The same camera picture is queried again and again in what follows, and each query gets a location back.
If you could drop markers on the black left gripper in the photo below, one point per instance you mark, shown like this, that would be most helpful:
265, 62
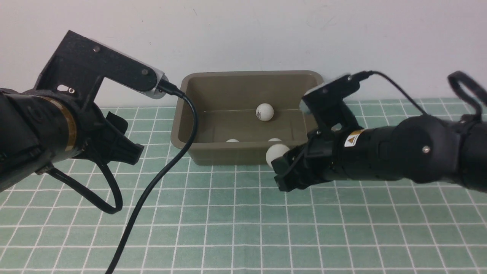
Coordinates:
104, 133

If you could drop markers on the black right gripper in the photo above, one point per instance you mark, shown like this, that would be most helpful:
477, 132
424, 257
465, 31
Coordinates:
315, 162

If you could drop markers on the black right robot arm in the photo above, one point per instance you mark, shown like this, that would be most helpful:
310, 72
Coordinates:
423, 149

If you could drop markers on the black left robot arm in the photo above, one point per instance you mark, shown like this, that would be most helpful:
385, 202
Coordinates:
40, 128

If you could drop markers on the brown plastic storage bin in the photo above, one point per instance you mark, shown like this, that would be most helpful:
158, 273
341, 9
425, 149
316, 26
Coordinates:
226, 103

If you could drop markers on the green checkered tablecloth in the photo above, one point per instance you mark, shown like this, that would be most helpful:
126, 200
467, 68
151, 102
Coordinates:
234, 220

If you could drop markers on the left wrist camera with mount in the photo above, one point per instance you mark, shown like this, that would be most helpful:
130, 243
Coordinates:
82, 64

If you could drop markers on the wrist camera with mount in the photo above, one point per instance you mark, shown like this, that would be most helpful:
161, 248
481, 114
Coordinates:
82, 64
325, 103

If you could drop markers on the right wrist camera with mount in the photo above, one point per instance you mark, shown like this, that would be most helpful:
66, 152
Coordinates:
325, 103

